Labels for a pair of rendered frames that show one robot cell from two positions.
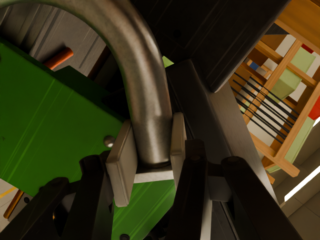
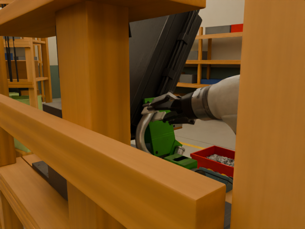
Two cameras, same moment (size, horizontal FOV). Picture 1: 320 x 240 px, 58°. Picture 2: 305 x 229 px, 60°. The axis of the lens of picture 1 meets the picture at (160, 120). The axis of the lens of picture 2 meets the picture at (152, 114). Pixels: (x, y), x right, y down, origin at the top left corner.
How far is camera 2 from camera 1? 69 cm
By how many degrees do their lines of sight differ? 23
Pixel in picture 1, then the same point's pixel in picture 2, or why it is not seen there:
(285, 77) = not seen: outside the picture
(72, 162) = (161, 123)
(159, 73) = (141, 123)
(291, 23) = (5, 86)
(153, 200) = not seen: hidden behind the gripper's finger
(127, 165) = (159, 115)
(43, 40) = not seen: hidden behind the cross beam
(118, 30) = (142, 134)
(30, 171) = (169, 129)
